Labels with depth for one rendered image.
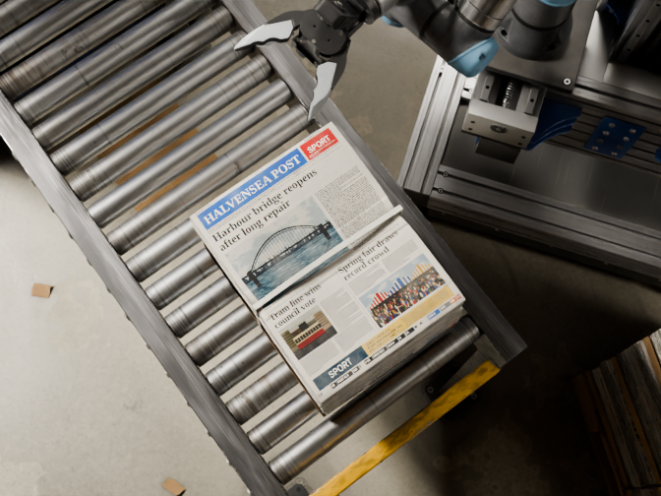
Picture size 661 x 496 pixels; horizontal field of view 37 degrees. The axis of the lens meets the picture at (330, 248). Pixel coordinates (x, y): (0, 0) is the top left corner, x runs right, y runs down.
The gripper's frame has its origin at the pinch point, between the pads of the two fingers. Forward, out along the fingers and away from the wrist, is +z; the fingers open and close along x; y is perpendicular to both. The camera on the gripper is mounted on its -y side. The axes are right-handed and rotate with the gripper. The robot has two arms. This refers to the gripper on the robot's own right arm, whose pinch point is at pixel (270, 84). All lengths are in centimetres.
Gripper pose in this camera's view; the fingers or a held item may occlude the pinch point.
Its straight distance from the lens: 146.5
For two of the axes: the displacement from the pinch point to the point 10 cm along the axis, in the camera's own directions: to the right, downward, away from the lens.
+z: -6.9, 7.0, -1.9
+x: -7.2, -7.0, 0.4
